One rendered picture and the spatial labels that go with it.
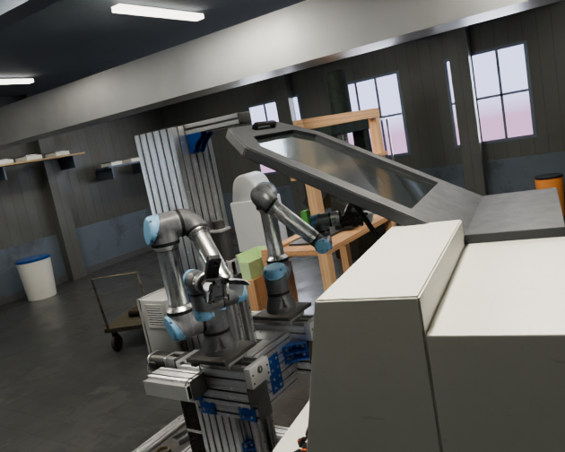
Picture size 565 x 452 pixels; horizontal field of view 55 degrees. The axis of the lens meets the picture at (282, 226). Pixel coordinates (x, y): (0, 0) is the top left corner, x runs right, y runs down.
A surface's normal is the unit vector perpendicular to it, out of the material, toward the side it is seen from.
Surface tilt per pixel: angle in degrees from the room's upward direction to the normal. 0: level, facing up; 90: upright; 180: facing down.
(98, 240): 90
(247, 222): 90
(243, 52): 90
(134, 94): 90
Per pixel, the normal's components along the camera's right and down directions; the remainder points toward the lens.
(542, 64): -0.54, 0.24
